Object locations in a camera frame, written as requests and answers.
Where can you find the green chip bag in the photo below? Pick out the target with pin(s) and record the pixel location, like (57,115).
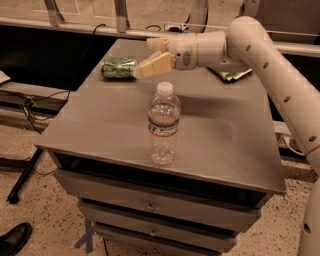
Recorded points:
(230,77)

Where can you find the clear plastic water bottle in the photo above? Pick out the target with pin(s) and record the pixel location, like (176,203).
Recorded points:
(163,121)

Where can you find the drawer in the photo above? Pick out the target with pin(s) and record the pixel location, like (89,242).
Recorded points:
(157,227)
(156,201)
(157,245)

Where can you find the blue tape cross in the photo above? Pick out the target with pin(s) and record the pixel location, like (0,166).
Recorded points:
(87,238)

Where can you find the black shoe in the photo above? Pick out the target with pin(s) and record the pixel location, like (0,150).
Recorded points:
(14,240)

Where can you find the green soda can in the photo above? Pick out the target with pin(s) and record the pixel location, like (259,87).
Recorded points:
(118,67)

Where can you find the grey drawer cabinet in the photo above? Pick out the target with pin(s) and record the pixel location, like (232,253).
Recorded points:
(225,168)

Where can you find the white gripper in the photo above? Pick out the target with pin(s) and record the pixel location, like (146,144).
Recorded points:
(182,51)

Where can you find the middle drawer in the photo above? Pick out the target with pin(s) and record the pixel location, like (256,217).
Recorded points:
(157,227)

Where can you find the black metal stand leg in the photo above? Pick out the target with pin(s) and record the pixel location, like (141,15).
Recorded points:
(13,197)

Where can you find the top drawer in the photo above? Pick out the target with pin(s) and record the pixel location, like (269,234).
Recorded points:
(156,201)

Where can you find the bottom drawer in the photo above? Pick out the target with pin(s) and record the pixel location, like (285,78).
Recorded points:
(157,245)

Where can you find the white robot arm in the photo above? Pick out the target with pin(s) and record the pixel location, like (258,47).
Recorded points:
(246,45)

